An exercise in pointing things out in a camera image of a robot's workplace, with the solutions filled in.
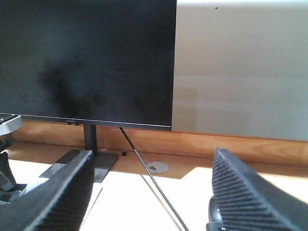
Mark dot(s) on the grey desk cable grommet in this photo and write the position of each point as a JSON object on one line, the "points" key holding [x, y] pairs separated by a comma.
{"points": [[157, 167]]}

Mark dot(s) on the blue-grey right gripper finger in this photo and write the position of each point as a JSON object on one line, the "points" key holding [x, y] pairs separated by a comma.
{"points": [[248, 202]]}

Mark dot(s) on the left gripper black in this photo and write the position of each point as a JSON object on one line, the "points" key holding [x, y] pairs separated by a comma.
{"points": [[59, 204]]}

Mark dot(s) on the black monitor with stand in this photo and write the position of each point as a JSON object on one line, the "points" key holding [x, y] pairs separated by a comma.
{"points": [[88, 62]]}

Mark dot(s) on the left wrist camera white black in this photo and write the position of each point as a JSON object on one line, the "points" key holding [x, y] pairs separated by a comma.
{"points": [[10, 124]]}

